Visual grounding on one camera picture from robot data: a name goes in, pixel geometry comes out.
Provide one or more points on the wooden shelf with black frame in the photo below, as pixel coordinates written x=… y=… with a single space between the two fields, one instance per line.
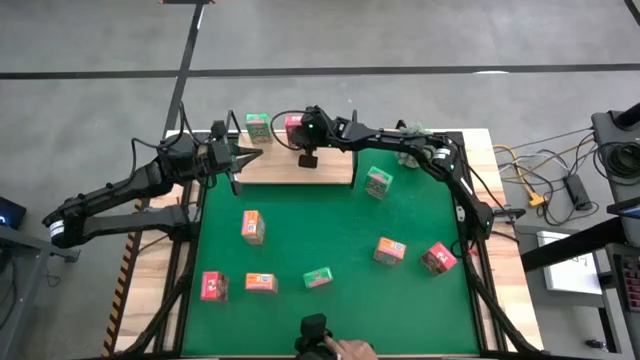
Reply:
x=300 y=175

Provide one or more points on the red Froot Loops cereal box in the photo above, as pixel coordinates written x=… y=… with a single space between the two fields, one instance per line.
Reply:
x=438 y=258
x=291 y=125
x=214 y=286

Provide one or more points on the yellow black hazard tape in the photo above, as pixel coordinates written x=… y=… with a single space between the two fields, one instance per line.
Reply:
x=116 y=305

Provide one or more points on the black backlit keyboard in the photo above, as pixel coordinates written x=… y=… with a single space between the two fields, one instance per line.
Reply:
x=631 y=282

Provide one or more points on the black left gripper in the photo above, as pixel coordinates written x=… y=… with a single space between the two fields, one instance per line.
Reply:
x=220 y=157

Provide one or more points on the green Apple Jacks cereal box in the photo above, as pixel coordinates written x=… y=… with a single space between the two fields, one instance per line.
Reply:
x=317 y=277
x=378 y=181
x=258 y=129

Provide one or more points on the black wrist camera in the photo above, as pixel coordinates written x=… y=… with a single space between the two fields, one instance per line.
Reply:
x=308 y=161
x=218 y=130

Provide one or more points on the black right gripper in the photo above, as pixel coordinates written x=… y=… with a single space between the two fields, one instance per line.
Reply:
x=312 y=131

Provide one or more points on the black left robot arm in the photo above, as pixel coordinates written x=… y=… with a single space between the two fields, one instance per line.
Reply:
x=115 y=190

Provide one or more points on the large black computer monitor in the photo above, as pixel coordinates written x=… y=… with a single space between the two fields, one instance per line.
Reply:
x=565 y=247

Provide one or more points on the white paper sheet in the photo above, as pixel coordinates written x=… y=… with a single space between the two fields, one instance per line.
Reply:
x=570 y=270

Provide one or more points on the orange Mini Wheats cereal box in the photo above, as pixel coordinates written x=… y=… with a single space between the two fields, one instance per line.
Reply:
x=253 y=227
x=389 y=251
x=261 y=282

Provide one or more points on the green table mat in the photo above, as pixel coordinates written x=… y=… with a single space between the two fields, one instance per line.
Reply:
x=325 y=225

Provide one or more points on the black power adapter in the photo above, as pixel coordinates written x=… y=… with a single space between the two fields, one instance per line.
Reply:
x=577 y=192

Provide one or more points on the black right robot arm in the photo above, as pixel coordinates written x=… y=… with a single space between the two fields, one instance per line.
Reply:
x=400 y=142

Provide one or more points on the small potted green plant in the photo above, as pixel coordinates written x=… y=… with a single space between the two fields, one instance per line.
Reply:
x=407 y=159

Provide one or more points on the grey metal stand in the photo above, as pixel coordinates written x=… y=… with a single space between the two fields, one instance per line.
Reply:
x=45 y=245

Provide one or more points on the black table-level camera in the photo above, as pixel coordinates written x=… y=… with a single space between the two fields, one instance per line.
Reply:
x=312 y=327

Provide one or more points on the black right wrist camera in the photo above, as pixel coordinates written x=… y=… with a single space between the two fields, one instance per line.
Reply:
x=308 y=161

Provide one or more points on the person's hand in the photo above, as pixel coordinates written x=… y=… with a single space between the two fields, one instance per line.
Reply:
x=352 y=350

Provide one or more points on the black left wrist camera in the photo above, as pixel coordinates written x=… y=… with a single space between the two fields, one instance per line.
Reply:
x=218 y=130

